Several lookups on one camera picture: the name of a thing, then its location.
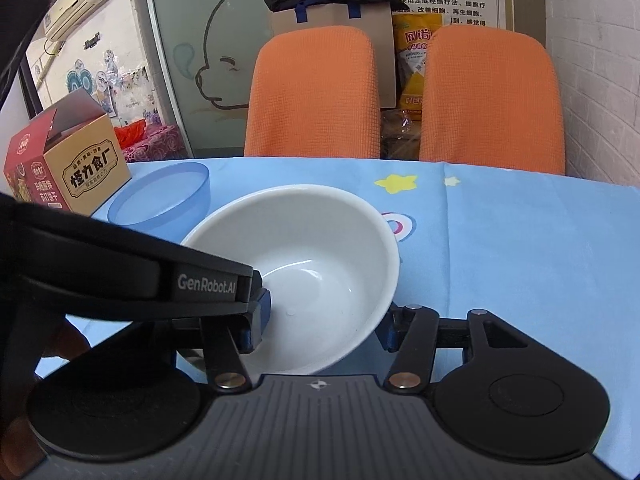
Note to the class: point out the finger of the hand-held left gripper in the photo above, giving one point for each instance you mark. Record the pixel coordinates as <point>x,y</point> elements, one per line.
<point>200,312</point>

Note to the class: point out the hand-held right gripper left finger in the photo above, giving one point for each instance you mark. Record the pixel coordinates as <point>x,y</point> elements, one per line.
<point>255,330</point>

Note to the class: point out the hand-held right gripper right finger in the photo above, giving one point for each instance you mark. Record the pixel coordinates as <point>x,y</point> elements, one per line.
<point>387,332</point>

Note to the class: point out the white bowl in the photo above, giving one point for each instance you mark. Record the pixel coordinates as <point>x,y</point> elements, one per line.
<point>320,240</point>

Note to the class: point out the person's left hand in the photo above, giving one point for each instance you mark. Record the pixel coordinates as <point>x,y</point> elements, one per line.
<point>65,340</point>

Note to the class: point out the blue plastic bowl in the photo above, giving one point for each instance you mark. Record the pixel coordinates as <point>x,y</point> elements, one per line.
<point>160,195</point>

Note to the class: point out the red cracker box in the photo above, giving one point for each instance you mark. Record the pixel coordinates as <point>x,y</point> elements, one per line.
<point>85,175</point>

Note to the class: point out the red floral cloth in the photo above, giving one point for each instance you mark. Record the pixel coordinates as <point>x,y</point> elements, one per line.
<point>155,142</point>

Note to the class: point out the blue cartoon tablecloth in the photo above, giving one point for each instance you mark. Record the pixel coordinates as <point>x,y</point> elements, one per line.
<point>500,260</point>

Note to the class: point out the clear plastic bag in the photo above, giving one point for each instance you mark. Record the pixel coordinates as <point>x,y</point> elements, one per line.
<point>400,132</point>

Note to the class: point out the orange chair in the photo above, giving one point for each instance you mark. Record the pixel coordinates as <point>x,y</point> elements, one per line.
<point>492,105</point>
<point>312,95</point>

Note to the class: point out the frosted glass door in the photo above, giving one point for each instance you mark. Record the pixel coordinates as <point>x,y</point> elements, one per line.
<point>200,20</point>

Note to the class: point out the white air conditioner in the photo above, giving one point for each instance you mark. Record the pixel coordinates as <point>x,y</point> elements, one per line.
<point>75,5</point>

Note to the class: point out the yellow printed bag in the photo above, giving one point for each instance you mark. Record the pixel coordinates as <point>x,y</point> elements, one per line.
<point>412,60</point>

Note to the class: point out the wall stickers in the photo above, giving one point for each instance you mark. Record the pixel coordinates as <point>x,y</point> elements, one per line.
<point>80,80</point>

